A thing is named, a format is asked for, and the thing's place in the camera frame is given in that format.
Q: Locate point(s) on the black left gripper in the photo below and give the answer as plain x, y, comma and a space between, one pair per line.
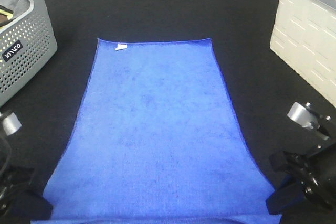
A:
18, 201

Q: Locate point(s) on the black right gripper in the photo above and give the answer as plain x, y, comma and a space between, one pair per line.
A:
315, 169

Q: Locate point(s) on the blue microfibre towel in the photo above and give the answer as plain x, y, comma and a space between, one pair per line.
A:
157, 140

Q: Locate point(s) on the white plastic storage bin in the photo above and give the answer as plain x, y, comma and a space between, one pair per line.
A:
303, 36

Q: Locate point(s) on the grey perforated laundry basket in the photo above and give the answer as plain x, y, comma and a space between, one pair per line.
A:
27, 43

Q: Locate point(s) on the grey cloth in basket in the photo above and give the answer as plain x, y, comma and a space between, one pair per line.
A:
15, 7

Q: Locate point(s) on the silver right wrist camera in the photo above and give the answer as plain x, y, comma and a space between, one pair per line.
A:
305, 117

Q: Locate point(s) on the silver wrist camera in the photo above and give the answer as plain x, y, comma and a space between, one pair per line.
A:
305, 117
10, 123

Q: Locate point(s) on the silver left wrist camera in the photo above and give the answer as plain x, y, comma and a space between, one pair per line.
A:
10, 123

